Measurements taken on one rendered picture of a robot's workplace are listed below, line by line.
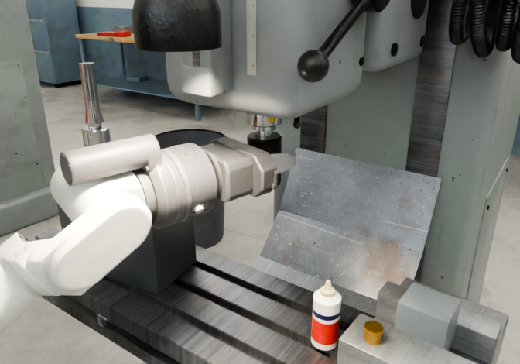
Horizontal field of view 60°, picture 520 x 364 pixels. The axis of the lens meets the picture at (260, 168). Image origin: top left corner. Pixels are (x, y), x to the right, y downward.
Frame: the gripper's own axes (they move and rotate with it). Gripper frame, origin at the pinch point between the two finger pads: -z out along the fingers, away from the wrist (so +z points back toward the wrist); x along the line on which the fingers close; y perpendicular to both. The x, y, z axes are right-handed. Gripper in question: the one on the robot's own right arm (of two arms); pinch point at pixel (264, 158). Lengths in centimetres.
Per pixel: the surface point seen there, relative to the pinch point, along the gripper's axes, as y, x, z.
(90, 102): -3.6, 32.9, 11.0
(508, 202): 121, 67, -295
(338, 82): -11.4, -9.4, -3.3
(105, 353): 123, 114, -10
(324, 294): 18.6, -9.5, -3.2
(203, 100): -9.2, 0.8, 9.1
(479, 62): -10.3, -8.8, -40.6
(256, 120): -5.9, -1.0, 2.2
